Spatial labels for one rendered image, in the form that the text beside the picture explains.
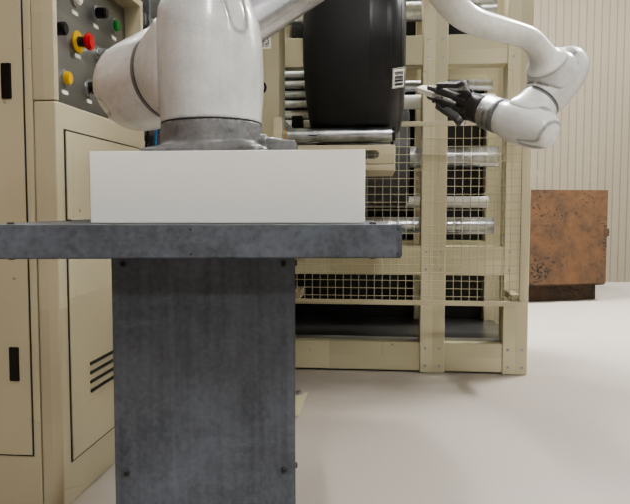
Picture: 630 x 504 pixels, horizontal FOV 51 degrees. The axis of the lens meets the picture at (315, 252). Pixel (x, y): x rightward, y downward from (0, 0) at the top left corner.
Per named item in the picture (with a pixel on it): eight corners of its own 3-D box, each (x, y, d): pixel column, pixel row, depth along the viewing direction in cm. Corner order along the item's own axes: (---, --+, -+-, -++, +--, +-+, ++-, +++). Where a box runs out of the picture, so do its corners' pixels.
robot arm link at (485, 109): (488, 138, 171) (470, 131, 176) (511, 128, 176) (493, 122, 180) (491, 104, 166) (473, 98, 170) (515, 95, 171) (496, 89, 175)
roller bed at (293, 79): (261, 148, 256) (261, 69, 254) (267, 151, 271) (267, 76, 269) (312, 147, 254) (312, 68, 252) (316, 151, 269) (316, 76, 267)
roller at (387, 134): (282, 142, 208) (282, 128, 208) (284, 142, 213) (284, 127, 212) (395, 142, 205) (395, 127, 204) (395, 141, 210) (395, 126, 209)
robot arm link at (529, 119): (494, 145, 174) (525, 109, 176) (544, 164, 164) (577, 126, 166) (483, 117, 167) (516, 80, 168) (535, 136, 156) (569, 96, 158)
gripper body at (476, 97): (476, 99, 171) (449, 90, 177) (473, 130, 176) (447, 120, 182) (495, 91, 175) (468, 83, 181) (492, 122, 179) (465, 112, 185)
